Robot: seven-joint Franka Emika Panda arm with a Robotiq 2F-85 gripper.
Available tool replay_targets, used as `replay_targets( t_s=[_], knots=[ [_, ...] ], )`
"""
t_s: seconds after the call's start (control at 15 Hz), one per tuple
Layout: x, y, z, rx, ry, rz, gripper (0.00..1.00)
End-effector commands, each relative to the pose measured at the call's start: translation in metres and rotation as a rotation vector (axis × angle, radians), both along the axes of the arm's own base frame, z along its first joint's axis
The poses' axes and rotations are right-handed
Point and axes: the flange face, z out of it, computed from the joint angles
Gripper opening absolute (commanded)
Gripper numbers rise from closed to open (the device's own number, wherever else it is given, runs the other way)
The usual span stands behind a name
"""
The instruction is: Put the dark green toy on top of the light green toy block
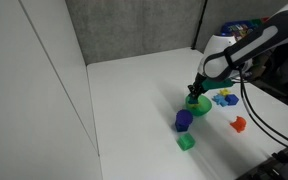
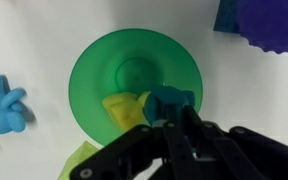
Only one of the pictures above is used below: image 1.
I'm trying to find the yellow star toy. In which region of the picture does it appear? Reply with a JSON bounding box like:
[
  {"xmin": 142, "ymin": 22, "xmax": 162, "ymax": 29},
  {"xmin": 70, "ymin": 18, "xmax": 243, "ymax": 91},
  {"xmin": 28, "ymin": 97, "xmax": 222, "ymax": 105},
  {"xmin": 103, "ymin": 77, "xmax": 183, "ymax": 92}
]
[{"xmin": 217, "ymin": 88, "xmax": 232, "ymax": 98}]

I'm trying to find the light blue toy figure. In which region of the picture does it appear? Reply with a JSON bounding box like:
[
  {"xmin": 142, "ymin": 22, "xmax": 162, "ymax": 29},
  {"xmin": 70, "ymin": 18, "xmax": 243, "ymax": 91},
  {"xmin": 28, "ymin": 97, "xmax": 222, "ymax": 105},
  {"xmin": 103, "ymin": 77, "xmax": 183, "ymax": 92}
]
[{"xmin": 211, "ymin": 93, "xmax": 230, "ymax": 108}]

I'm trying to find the green toy cube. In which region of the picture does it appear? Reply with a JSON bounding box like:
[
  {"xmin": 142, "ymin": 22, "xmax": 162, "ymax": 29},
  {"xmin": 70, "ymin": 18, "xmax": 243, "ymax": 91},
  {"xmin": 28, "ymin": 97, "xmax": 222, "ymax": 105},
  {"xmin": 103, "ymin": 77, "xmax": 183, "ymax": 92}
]
[{"xmin": 177, "ymin": 132, "xmax": 196, "ymax": 152}]

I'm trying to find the orange toy figure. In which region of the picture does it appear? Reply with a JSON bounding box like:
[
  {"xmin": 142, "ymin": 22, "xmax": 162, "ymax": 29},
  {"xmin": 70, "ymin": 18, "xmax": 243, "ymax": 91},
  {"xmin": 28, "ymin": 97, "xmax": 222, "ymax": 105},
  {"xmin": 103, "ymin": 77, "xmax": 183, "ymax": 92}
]
[{"xmin": 229, "ymin": 115, "xmax": 248, "ymax": 134}]

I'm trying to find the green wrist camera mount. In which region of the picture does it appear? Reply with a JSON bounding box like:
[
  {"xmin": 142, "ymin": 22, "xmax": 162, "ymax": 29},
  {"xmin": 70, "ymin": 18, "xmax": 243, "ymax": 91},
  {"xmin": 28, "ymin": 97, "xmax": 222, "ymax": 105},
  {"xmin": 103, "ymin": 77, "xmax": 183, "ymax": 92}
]
[{"xmin": 201, "ymin": 77, "xmax": 235, "ymax": 93}]

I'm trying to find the green plastic bowl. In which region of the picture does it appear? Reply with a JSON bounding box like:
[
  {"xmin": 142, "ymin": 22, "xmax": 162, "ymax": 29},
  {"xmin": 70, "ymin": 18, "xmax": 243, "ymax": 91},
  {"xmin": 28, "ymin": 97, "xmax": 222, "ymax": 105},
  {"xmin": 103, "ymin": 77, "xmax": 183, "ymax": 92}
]
[{"xmin": 185, "ymin": 93, "xmax": 213, "ymax": 118}]

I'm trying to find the dark green toy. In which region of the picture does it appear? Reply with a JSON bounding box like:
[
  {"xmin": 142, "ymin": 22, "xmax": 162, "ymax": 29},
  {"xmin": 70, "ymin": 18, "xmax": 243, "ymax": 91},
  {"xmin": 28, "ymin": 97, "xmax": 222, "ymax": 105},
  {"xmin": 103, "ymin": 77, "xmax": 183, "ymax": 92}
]
[{"xmin": 188, "ymin": 95, "xmax": 200, "ymax": 105}]

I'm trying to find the blue toy cube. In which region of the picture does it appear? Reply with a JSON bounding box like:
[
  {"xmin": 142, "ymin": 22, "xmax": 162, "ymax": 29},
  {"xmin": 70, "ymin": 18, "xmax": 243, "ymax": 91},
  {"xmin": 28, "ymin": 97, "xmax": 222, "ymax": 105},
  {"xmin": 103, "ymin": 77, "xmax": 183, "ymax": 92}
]
[{"xmin": 224, "ymin": 93, "xmax": 240, "ymax": 107}]

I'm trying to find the black pole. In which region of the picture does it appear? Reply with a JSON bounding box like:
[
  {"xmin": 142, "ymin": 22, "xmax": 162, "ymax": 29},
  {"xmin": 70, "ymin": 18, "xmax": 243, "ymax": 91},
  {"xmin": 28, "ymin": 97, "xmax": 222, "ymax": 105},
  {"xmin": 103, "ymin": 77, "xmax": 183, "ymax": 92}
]
[{"xmin": 190, "ymin": 0, "xmax": 208, "ymax": 51}]

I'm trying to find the yellow toy figure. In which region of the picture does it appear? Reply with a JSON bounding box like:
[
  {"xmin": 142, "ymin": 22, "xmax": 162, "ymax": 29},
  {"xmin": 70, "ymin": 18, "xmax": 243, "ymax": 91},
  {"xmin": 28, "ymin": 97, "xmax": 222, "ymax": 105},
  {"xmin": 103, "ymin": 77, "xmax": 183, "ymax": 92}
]
[{"xmin": 189, "ymin": 103, "xmax": 202, "ymax": 111}]

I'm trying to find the box of colourful toys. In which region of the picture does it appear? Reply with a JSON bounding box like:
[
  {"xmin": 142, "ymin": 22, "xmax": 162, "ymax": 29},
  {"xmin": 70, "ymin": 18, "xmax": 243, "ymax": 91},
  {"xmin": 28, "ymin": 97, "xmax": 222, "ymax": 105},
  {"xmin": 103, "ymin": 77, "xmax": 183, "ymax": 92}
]
[{"xmin": 219, "ymin": 17, "xmax": 272, "ymax": 38}]

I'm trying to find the black cable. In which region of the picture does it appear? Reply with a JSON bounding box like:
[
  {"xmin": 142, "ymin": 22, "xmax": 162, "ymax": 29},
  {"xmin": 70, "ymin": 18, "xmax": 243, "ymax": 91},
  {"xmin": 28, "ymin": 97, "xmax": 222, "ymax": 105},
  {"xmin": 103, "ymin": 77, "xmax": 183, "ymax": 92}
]
[
  {"xmin": 237, "ymin": 66, "xmax": 288, "ymax": 151},
  {"xmin": 241, "ymin": 68, "xmax": 288, "ymax": 146}
]

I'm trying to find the purple ridged ball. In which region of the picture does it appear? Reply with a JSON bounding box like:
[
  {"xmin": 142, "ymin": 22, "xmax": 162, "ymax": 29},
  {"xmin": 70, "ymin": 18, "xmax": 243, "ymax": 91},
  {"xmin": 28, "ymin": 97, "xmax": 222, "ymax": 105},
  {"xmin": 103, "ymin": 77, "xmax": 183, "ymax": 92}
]
[{"xmin": 175, "ymin": 109, "xmax": 194, "ymax": 126}]

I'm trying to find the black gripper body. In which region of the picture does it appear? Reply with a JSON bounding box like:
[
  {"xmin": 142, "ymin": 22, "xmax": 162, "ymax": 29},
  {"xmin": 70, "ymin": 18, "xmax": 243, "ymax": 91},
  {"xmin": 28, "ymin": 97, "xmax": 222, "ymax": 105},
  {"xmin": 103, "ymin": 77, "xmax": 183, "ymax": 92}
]
[{"xmin": 192, "ymin": 73, "xmax": 208, "ymax": 94}]

